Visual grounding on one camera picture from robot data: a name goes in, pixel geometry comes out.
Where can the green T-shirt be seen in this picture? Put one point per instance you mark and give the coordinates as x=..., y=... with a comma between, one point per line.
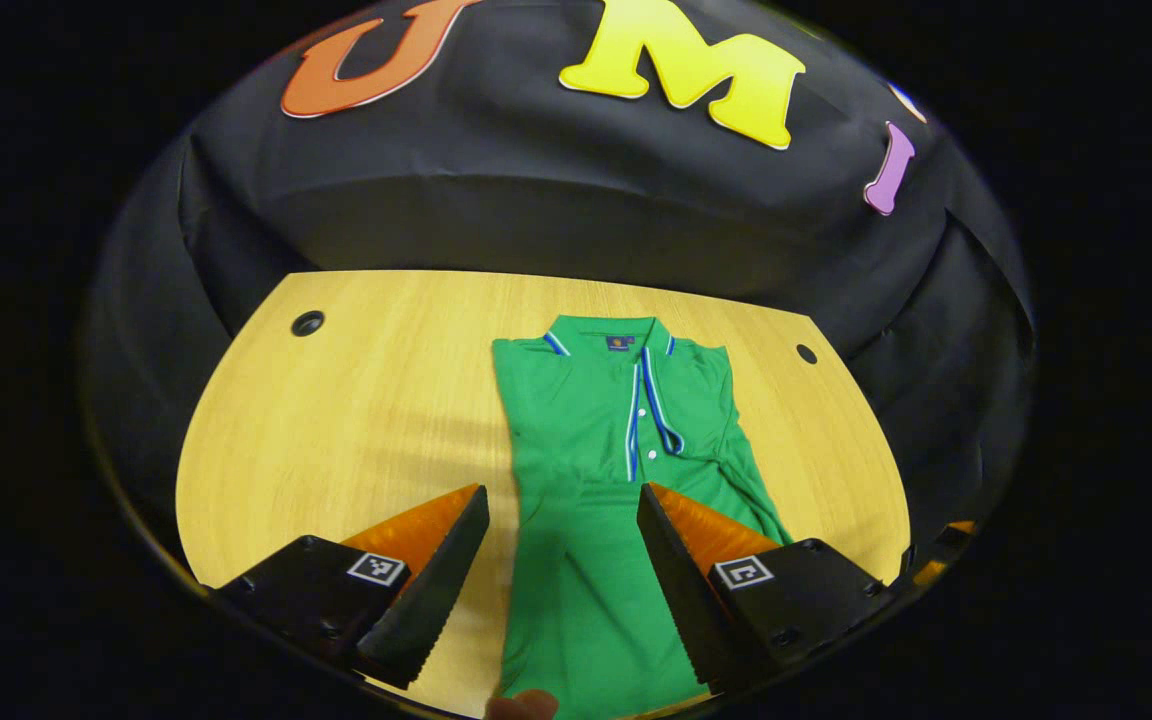
x=586, y=600

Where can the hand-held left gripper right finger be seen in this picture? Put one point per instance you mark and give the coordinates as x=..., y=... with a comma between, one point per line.
x=696, y=600

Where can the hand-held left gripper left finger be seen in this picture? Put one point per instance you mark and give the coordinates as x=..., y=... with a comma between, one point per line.
x=431, y=600

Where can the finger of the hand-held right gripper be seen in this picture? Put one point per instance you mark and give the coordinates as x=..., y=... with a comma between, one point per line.
x=946, y=545

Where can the black backdrop cloth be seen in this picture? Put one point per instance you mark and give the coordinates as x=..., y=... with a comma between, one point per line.
x=536, y=200

